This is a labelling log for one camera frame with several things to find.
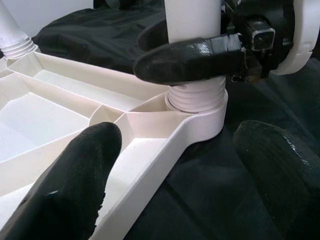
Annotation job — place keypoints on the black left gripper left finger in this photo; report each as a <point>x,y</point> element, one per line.
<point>70,180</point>

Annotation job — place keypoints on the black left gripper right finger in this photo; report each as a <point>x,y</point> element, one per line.
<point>280,180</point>

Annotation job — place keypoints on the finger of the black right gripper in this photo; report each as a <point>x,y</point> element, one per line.
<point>153,37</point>
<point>187,62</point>

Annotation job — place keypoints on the white plastic table leg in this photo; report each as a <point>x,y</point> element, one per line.
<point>12,37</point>
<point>192,20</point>

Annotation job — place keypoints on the white plastic table top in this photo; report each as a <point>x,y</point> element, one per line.
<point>37,117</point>

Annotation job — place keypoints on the black cloth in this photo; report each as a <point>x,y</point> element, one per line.
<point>212,187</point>

